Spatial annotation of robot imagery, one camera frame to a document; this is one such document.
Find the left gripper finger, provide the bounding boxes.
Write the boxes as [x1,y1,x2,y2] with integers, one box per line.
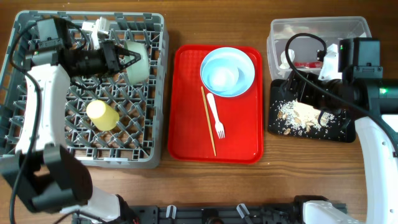
[114,45,140,58]
[119,54,141,72]

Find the green bowl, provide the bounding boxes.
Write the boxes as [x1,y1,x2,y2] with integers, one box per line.
[124,40,150,85]

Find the red sauce packet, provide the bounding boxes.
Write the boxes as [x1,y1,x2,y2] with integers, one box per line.
[294,62,323,69]

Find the food scraps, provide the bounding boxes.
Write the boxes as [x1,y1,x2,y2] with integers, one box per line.
[271,100,336,136]

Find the yellow cup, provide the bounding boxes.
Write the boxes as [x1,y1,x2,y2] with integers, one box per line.
[86,100,119,131]

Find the wooden chopstick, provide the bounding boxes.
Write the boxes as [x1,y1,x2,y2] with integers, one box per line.
[200,86,217,157]

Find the large light blue plate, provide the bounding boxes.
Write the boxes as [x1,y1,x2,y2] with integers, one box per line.
[200,47,255,98]

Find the small light blue bowl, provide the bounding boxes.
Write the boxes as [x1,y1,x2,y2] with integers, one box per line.
[200,58,239,92]

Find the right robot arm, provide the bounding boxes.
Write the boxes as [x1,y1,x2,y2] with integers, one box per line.
[281,37,397,223]

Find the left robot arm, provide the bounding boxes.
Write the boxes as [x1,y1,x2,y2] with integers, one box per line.
[1,17,142,223]

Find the grey dishwasher rack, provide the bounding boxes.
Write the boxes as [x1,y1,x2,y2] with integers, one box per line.
[6,11,169,169]

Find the black tray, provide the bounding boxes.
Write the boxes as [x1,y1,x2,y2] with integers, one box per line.
[267,80,356,143]

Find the crumpled white napkin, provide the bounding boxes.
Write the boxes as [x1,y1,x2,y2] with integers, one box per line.
[279,49,295,70]

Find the clear plastic bin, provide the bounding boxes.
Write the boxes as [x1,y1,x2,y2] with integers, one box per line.
[266,16,373,82]

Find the white plastic fork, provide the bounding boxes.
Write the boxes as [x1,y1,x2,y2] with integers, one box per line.
[206,93,225,139]

